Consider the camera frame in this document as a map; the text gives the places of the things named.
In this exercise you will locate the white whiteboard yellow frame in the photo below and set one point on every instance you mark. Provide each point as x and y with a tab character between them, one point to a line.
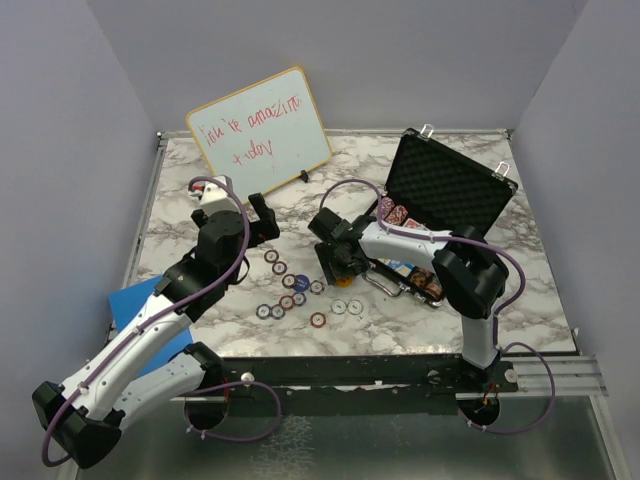
262	136

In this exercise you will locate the red 5 poker chip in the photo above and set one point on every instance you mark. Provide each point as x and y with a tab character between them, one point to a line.
286	302
318	320

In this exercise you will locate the blue plastic box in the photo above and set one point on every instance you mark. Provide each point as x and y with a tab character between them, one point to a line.
126	303

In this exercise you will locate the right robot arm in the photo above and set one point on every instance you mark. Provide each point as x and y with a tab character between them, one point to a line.
471	275

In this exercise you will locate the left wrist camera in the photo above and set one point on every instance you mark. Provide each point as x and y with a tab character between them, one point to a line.
215	195

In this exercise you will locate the yellow big blind button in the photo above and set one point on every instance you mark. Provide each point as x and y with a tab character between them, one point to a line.
344	282

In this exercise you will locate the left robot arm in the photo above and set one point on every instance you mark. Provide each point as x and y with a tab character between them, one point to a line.
85	416

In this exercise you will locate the white 1 poker chip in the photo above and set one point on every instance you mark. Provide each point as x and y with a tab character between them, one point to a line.
355	307
338	307

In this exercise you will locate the black poker chip case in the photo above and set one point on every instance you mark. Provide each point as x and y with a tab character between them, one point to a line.
433	186

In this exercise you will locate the blue small blind button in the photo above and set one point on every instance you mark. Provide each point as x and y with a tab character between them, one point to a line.
302	283

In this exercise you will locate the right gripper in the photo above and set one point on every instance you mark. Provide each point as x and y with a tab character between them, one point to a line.
325	257

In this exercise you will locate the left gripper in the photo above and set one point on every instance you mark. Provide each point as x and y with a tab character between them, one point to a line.
266	215

